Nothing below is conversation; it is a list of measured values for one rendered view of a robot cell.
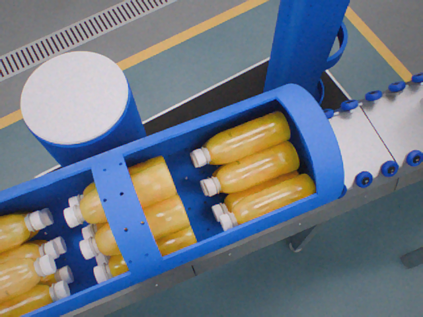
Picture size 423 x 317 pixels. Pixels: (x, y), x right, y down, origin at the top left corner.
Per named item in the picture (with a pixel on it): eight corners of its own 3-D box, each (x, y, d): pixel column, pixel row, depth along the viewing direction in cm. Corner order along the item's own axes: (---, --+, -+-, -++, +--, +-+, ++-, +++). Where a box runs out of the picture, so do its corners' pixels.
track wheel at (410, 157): (425, 149, 110) (419, 146, 111) (410, 155, 109) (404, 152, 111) (425, 164, 112) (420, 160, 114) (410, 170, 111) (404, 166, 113)
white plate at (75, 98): (149, 84, 113) (150, 86, 114) (72, 34, 119) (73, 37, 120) (76, 164, 104) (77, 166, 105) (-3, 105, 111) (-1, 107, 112)
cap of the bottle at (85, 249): (90, 251, 85) (82, 255, 84) (96, 259, 88) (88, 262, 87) (86, 234, 87) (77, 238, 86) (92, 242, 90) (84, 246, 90)
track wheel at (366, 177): (373, 170, 108) (369, 167, 109) (357, 177, 107) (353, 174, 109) (375, 185, 110) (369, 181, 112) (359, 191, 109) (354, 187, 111)
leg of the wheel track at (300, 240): (304, 249, 198) (340, 211, 141) (293, 253, 198) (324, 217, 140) (298, 238, 201) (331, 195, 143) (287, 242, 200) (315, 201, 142)
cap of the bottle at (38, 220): (39, 231, 92) (47, 228, 93) (33, 229, 89) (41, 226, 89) (34, 214, 93) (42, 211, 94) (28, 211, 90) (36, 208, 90)
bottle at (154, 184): (162, 154, 87) (64, 192, 84) (174, 185, 83) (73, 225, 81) (168, 171, 93) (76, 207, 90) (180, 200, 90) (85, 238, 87)
